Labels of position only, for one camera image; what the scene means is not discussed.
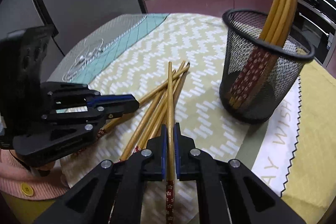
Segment pink base cabinets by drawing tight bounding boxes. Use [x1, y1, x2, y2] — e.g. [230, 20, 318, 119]
[143, 0, 279, 21]

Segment person's left forearm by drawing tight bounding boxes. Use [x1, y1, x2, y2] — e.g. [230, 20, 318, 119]
[0, 149, 70, 201]

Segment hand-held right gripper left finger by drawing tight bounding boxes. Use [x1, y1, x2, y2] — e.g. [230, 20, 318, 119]
[34, 124, 168, 224]

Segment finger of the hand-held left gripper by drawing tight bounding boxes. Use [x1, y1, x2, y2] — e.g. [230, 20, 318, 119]
[39, 81, 133, 110]
[42, 101, 139, 127]

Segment white earphone cable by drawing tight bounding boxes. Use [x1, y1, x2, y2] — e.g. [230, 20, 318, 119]
[63, 38, 105, 83]

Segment black mesh utensil holder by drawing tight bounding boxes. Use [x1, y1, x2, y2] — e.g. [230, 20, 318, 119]
[219, 9, 315, 124]

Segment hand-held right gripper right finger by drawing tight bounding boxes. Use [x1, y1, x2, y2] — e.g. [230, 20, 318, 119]
[174, 123, 305, 224]

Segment floral-end wooden chopstick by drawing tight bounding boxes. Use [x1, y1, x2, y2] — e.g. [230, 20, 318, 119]
[236, 0, 298, 109]
[165, 61, 175, 224]
[241, 0, 301, 106]
[228, 0, 290, 109]
[232, 0, 294, 109]

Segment person's left hand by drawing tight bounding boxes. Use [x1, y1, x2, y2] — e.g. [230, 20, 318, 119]
[35, 160, 56, 172]

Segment black built-in oven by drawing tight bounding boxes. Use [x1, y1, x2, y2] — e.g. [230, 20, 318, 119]
[295, 1, 336, 68]

